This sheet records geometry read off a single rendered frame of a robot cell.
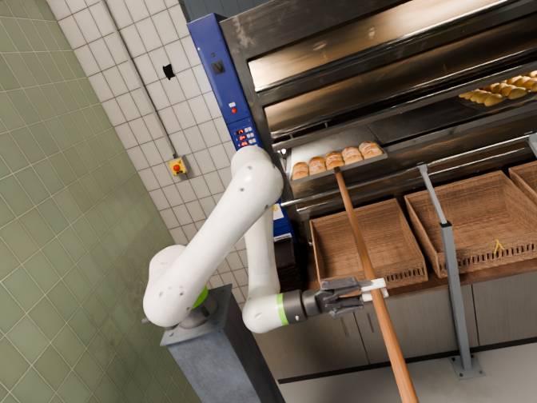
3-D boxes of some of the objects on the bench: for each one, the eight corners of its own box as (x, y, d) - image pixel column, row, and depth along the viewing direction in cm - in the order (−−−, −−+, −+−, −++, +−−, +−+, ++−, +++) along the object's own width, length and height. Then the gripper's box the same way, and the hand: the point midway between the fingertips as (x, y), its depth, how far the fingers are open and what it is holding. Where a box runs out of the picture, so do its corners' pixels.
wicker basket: (409, 232, 217) (402, 194, 206) (503, 209, 205) (501, 168, 195) (438, 280, 173) (431, 236, 162) (560, 254, 161) (561, 205, 151)
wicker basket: (320, 253, 229) (308, 219, 219) (403, 233, 217) (396, 196, 207) (324, 303, 186) (310, 264, 175) (431, 281, 174) (423, 237, 163)
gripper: (297, 275, 100) (377, 257, 96) (312, 314, 106) (387, 299, 102) (297, 292, 93) (383, 273, 89) (313, 333, 100) (394, 317, 95)
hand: (374, 289), depth 96 cm, fingers closed on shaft, 3 cm apart
